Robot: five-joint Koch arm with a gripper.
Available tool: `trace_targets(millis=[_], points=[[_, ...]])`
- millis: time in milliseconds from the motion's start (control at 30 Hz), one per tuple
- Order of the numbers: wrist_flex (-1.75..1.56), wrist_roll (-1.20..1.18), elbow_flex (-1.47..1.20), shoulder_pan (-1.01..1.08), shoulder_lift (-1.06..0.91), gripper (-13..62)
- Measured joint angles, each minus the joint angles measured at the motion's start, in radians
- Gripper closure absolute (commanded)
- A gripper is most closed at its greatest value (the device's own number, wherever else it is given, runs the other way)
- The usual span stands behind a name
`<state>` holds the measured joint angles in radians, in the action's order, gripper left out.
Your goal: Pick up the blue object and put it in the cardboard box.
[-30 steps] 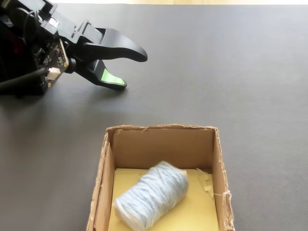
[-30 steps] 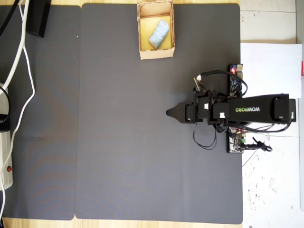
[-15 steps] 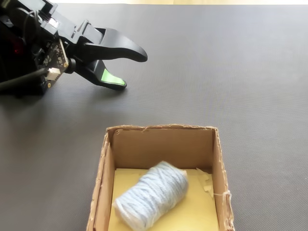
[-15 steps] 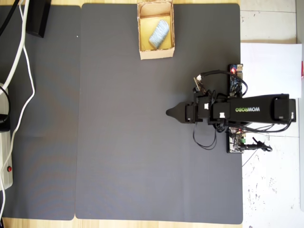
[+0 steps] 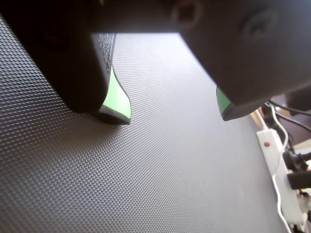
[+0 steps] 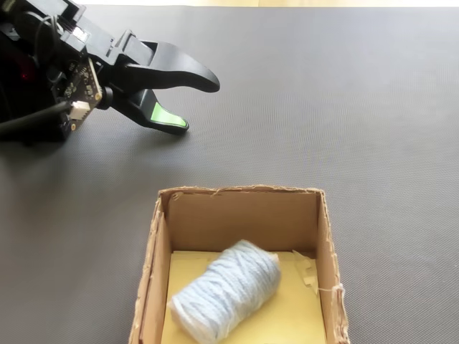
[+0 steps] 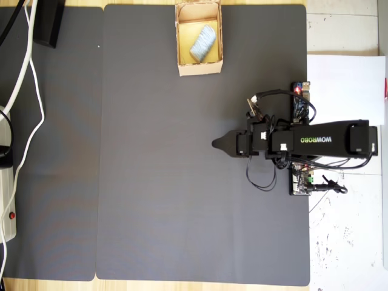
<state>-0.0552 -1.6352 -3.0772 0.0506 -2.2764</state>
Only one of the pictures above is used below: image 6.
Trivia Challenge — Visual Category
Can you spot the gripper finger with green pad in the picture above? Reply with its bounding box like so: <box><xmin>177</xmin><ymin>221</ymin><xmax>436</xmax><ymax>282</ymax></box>
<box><xmin>106</xmin><ymin>85</ymin><xmax>190</xmax><ymax>136</ymax></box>

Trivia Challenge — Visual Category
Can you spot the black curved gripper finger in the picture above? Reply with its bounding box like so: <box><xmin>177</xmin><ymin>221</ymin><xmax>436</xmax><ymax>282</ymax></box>
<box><xmin>114</xmin><ymin>29</ymin><xmax>221</xmax><ymax>94</ymax></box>

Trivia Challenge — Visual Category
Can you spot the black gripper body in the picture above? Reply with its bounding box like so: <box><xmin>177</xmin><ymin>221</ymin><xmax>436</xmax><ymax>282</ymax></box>
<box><xmin>53</xmin><ymin>0</ymin><xmax>125</xmax><ymax>90</ymax></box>

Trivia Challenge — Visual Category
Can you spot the block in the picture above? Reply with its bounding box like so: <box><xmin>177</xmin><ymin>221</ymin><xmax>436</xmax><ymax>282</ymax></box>
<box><xmin>166</xmin><ymin>239</ymin><xmax>282</xmax><ymax>344</ymax></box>

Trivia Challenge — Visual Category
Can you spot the open brown cardboard box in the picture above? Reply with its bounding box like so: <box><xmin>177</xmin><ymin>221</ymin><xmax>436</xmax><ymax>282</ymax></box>
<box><xmin>128</xmin><ymin>183</ymin><xmax>351</xmax><ymax>344</ymax></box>

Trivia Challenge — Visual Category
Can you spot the torn pale paper scrap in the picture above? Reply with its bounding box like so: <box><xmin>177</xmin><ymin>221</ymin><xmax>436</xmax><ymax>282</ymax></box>
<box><xmin>291</xmin><ymin>249</ymin><xmax>320</xmax><ymax>295</ymax></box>

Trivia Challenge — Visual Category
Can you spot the yellow paper sheet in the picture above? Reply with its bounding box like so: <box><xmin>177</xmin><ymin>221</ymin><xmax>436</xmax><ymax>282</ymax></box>
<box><xmin>159</xmin><ymin>249</ymin><xmax>328</xmax><ymax>344</ymax></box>

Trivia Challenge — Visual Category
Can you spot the camera circuit board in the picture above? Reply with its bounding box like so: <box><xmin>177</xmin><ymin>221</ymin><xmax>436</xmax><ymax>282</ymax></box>
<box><xmin>53</xmin><ymin>56</ymin><xmax>113</xmax><ymax>139</ymax></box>

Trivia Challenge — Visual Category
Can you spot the black camera cable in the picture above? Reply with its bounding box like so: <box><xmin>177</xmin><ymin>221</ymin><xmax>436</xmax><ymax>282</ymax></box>
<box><xmin>0</xmin><ymin>100</ymin><xmax>72</xmax><ymax>138</ymax></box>

